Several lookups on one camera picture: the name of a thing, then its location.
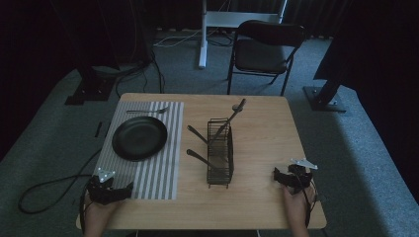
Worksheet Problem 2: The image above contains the black stand base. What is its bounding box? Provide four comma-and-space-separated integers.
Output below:
302, 73, 348, 115
64, 63, 117, 107

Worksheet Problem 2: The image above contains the silver fork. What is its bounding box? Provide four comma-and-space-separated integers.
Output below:
126, 105, 171, 116

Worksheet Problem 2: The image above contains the black wire cutlery rack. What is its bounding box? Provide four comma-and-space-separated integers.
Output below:
206, 118, 235, 190

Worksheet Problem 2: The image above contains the black round plate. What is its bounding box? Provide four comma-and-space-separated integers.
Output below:
111, 116, 169, 162

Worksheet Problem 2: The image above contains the person's right hand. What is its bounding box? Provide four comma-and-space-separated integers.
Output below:
282, 184, 317, 230

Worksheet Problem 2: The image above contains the black floor cable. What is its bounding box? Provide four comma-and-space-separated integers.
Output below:
17, 147, 104, 215

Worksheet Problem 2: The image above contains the white desk frame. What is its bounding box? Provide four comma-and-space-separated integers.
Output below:
198, 0, 289, 70

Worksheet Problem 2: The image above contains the white floor cable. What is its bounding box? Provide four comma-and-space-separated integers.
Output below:
153, 29, 203, 48

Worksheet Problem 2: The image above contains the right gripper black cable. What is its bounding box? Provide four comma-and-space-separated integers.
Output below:
294, 172, 319, 229

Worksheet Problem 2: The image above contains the short black-handled utensil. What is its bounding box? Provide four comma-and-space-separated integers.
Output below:
186, 148, 218, 171
187, 124, 210, 145

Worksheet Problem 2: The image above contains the long black-handled utensil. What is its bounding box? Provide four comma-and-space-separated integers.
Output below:
209, 98, 247, 146

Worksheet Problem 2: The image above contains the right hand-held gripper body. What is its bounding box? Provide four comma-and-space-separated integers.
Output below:
284, 157, 319, 196

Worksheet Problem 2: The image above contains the person's left hand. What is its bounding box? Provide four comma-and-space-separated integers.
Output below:
83, 193, 125, 232

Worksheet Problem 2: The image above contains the grey striped placemat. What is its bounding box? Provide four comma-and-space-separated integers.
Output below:
93, 100, 185, 200

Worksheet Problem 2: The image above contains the black folding chair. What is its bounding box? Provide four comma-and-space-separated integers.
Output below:
226, 19, 306, 97

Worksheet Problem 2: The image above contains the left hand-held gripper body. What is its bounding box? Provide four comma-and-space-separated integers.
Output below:
86, 167, 127, 206

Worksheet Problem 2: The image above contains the bundle of black floor cables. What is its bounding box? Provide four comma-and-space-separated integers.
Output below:
114, 48, 166, 99

